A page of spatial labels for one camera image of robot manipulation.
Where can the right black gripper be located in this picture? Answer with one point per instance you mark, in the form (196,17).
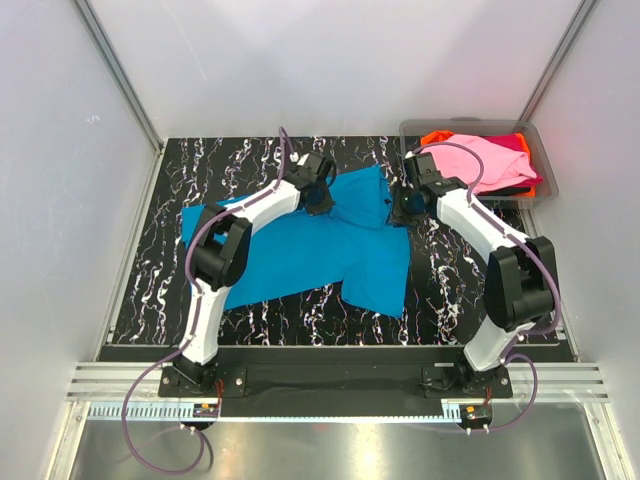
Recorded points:
(397,217)

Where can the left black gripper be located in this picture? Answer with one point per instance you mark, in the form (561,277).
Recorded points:
(324,207)

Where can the blue t shirt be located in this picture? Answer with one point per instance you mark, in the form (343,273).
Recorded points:
(352,245)

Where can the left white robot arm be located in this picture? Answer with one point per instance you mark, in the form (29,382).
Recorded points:
(218,251)

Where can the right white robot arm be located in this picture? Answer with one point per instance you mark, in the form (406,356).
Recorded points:
(521,291)

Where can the orange t shirt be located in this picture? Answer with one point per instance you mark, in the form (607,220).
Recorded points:
(437,136)

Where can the black marbled table mat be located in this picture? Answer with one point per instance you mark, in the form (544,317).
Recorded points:
(443,304)

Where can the pink t shirt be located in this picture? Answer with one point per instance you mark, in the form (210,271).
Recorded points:
(495,165)

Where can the clear plastic bin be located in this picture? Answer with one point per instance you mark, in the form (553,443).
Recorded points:
(411,131)

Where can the black t shirt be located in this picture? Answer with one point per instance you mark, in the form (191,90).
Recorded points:
(507,192)

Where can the magenta t shirt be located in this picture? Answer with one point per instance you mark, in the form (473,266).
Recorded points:
(513,141)

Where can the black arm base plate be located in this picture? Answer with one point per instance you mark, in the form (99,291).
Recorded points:
(432,371)

